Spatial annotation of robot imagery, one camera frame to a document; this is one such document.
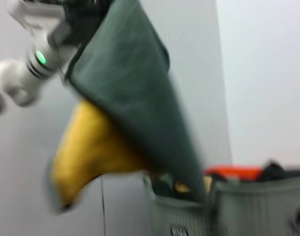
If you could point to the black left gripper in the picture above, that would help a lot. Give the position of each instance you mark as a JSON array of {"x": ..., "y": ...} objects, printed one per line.
[{"x": 81, "y": 27}]

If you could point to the grey-green towel with yellow back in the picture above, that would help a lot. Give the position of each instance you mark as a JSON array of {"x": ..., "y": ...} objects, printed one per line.
[{"x": 130, "y": 86}]

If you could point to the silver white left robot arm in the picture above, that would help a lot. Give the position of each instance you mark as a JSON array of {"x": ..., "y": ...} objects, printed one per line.
[{"x": 34, "y": 71}]

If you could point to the grey perforated storage box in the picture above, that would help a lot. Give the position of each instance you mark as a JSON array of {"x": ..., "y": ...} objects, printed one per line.
[{"x": 250, "y": 209}]

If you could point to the yellow cloth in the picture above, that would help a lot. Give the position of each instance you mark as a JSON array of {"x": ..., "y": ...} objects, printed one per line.
[{"x": 182, "y": 187}]

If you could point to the orange item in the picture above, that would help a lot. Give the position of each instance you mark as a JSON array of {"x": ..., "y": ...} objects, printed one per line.
[{"x": 233, "y": 172}]

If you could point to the dark clothes pile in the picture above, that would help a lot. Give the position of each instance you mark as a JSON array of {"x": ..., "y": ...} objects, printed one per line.
[{"x": 282, "y": 173}]

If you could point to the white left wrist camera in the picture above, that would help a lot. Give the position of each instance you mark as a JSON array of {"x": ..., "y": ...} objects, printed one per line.
[{"x": 37, "y": 17}]

